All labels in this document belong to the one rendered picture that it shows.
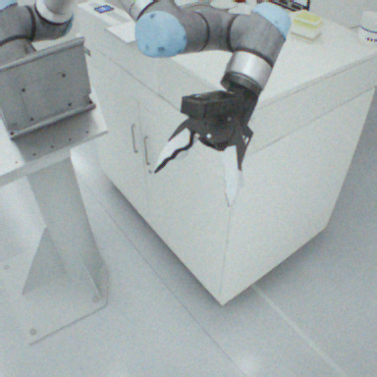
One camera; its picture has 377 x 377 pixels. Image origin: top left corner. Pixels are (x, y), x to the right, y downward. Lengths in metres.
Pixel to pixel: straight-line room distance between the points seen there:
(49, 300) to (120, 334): 0.34
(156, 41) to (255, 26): 0.17
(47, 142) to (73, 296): 0.81
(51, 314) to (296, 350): 0.98
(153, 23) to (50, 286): 1.32
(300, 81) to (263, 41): 0.32
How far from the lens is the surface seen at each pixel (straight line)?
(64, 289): 1.70
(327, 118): 1.17
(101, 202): 1.97
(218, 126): 0.62
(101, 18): 1.36
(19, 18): 1.15
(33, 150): 1.03
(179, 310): 1.60
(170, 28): 0.61
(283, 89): 0.92
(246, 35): 0.68
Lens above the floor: 1.43
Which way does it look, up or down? 46 degrees down
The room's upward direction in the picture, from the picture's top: straight up
